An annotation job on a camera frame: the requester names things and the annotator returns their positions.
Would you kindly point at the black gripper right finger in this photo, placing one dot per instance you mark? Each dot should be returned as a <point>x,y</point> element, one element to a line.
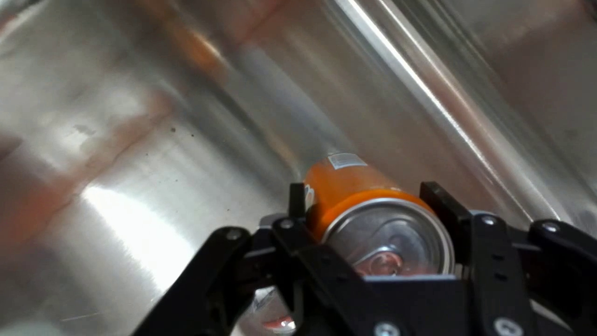
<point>523,281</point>

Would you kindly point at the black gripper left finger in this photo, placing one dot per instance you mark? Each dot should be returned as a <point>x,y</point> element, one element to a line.
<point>249,281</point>

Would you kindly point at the orange soda can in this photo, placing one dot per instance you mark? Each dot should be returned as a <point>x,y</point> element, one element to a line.
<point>366,199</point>

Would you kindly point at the stainless steel sink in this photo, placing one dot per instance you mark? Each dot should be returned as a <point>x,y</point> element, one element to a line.
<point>155,124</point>

